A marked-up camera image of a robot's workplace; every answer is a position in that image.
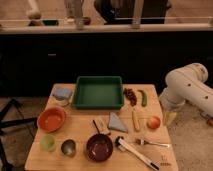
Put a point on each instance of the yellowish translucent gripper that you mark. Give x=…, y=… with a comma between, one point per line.
x=169, y=114

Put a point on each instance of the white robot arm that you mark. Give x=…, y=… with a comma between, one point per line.
x=186, y=84

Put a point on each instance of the dark spoon in bowl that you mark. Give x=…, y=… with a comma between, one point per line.
x=96, y=127

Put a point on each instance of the dark purple bowl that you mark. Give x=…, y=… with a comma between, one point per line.
x=99, y=148

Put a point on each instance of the white plate under sponge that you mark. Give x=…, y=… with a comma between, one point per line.
x=61, y=102

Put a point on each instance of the red orange bowl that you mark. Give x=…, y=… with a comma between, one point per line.
x=51, y=119

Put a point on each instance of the red apple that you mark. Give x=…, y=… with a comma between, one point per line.
x=153, y=122

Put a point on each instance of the green cucumber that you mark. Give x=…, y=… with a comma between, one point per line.
x=144, y=98

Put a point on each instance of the silver fork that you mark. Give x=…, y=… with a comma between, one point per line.
x=145, y=142

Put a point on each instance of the dark red grapes bunch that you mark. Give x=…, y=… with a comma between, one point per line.
x=130, y=95

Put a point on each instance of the grey folded cloth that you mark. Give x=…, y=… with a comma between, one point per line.
x=116, y=123

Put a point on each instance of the green plastic tray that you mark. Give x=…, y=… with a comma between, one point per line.
x=98, y=92

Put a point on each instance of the small metal cup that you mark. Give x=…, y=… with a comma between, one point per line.
x=68, y=148

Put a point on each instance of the light green cup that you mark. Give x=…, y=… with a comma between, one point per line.
x=47, y=143

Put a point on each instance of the dark long counter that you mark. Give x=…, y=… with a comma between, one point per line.
x=33, y=59

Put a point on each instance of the black tripod stand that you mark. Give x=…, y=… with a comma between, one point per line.
x=6, y=166

